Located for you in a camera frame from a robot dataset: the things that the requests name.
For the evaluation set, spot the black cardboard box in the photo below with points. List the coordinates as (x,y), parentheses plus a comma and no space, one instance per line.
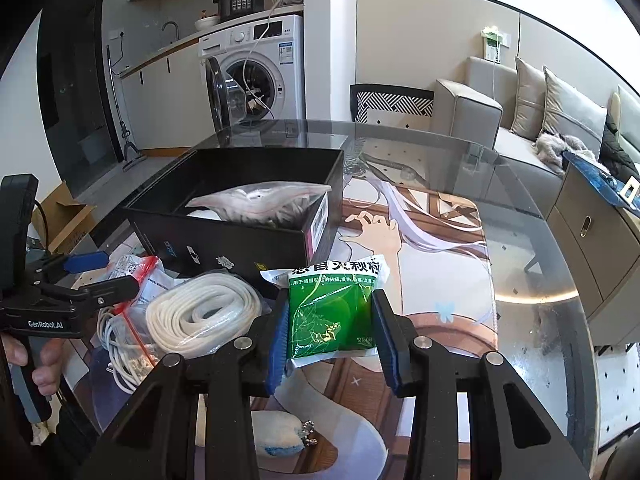
(225,252)

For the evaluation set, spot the beige cushion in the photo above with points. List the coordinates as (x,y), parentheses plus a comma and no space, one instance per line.
(527,97)

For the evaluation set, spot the metal faucet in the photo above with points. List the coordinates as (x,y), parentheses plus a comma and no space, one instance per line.
(172,27)

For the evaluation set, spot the wall socket with charger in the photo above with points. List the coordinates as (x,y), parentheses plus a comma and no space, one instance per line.
(494,42)

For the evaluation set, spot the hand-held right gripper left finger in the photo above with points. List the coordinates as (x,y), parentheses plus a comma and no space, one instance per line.
(278,347)

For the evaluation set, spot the white washing machine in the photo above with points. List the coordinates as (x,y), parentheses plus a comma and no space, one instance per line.
(272,45)

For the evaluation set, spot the white bowl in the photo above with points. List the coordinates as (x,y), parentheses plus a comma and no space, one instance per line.
(206,22)

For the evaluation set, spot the green medicine packet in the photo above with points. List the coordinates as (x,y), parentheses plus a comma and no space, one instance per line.
(330,320)

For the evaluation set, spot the beige side cabinet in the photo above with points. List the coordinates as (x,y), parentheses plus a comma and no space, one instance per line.
(590,260)

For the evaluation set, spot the white diamond-pattern rug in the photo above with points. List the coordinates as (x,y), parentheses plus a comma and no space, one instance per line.
(620,395)

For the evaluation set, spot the small white stand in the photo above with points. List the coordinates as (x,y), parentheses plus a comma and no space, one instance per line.
(629,190)

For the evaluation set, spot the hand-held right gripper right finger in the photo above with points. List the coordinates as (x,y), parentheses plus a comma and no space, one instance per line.
(389,350)

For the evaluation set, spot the black pressure cooker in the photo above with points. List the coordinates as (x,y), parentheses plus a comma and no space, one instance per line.
(242,0)

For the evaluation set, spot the black patterned chair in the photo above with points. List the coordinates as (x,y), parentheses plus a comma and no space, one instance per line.
(392,102)

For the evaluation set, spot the grey furry cloth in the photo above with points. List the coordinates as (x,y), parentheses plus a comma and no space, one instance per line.
(555,147)

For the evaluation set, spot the person's left hand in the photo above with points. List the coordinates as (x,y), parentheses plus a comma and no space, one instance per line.
(47,367)

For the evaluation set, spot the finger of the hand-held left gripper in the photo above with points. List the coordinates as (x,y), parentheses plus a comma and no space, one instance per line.
(87,261)
(107,290)

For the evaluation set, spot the white wall outlet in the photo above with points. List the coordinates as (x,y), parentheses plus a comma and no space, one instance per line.
(115,35)

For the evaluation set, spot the blue cloth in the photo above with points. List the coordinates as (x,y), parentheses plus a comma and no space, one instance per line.
(590,172)

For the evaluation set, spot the white counter cabinet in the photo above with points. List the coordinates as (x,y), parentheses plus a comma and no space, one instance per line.
(160,95)

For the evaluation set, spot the clear zip bag grey contents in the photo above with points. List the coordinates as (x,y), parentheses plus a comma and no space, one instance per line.
(260,202)

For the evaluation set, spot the dark glass door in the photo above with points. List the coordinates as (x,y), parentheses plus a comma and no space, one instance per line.
(75,85)

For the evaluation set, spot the open cardboard box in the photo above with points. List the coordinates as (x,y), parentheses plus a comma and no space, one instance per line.
(65,220)

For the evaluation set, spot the grey cushion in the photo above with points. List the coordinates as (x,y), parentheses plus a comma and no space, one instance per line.
(572,115)

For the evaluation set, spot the black jacket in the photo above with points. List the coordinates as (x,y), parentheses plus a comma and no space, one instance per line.
(617,150)

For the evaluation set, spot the beige sofa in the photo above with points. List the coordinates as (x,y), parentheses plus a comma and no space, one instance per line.
(475,110)

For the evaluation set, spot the flat mop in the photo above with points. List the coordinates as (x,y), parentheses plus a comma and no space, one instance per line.
(122,125)

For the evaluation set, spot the small clear red-zip bag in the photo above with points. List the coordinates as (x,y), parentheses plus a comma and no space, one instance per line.
(145,280)

